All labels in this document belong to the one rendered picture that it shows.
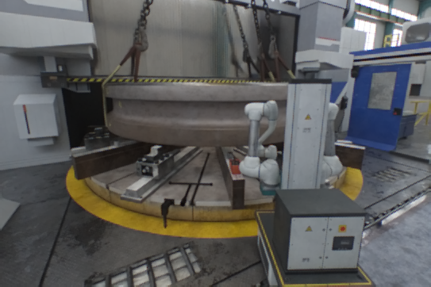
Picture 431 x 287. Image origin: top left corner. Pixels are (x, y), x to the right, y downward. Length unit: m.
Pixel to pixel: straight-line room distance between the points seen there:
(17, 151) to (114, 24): 3.41
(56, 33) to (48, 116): 2.11
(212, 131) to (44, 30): 2.58
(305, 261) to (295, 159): 0.77
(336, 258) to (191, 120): 2.23
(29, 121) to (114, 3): 3.05
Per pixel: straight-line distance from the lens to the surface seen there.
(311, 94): 1.88
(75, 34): 3.60
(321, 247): 1.89
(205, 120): 2.97
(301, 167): 2.00
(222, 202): 2.68
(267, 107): 2.01
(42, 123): 5.29
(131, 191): 2.81
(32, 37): 3.67
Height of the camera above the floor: 1.73
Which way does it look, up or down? 11 degrees down
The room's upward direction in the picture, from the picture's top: straight up
